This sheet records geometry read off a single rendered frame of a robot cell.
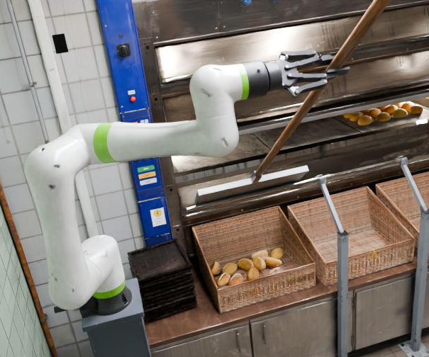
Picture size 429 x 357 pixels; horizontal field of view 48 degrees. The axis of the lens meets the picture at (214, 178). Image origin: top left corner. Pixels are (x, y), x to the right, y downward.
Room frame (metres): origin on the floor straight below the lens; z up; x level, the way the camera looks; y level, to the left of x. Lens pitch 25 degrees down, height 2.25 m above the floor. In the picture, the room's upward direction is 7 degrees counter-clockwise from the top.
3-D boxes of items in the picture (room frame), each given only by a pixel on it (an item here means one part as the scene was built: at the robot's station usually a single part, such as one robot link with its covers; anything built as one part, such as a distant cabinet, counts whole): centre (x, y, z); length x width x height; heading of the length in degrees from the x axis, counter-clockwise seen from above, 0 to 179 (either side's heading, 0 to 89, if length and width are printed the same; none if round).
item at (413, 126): (2.64, -0.66, 1.16); 1.80 x 0.06 x 0.04; 103
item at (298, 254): (2.25, -0.16, 0.72); 0.56 x 0.49 x 0.28; 103
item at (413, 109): (3.17, -1.13, 1.21); 0.61 x 0.48 x 0.06; 13
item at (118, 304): (1.35, 0.47, 1.23); 0.26 x 0.15 x 0.06; 102
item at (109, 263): (1.35, 0.42, 1.36); 0.16 x 0.13 x 0.19; 157
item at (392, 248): (2.36, -0.74, 0.72); 0.56 x 0.49 x 0.28; 104
